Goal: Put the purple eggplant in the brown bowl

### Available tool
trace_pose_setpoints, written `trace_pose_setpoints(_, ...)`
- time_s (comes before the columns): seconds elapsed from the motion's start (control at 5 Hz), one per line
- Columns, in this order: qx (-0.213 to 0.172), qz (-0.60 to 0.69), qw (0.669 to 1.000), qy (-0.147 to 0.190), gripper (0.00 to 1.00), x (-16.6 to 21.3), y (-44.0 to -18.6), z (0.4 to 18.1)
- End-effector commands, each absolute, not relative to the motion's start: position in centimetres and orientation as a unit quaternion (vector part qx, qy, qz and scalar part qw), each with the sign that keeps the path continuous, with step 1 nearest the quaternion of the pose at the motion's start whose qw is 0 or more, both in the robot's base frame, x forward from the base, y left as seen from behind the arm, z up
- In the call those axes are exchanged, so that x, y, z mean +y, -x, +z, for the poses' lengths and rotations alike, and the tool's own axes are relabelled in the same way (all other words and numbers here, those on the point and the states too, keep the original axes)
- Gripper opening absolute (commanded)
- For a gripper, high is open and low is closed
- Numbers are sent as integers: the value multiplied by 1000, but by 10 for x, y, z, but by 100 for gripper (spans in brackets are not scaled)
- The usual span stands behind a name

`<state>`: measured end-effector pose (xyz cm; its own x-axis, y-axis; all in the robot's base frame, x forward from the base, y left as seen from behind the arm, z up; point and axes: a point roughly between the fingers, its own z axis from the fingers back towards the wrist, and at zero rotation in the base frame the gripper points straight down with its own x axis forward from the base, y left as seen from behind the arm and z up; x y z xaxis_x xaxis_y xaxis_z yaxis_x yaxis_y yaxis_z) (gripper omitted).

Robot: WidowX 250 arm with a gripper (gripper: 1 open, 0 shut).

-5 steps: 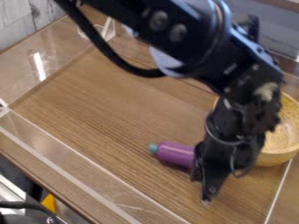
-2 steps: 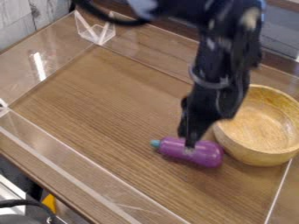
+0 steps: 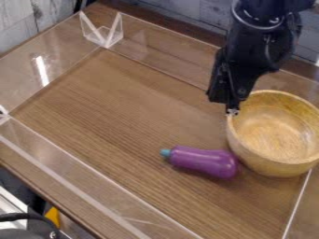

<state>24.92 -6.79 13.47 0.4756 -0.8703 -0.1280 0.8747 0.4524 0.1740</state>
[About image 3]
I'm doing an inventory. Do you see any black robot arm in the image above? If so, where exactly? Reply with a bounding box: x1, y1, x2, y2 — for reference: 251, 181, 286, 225
207, 0, 315, 115

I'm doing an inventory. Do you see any yellow label on device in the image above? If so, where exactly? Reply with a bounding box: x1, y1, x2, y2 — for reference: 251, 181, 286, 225
46, 207, 62, 228

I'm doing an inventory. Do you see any clear acrylic tray wall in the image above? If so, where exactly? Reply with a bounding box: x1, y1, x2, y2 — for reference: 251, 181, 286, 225
0, 105, 203, 239

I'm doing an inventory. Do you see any black cable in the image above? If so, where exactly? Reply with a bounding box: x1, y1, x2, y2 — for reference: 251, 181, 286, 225
0, 212, 63, 239

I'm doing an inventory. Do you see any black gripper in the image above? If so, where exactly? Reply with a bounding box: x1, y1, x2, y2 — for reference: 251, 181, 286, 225
207, 13, 302, 116

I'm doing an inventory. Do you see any purple toy eggplant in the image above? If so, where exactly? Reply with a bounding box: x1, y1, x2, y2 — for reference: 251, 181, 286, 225
159, 146, 238, 178

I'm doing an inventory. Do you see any brown wooden bowl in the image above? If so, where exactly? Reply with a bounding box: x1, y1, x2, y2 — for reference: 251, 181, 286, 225
227, 90, 319, 177

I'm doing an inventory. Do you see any clear acrylic corner bracket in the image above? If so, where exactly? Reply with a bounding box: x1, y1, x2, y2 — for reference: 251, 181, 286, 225
79, 12, 123, 49

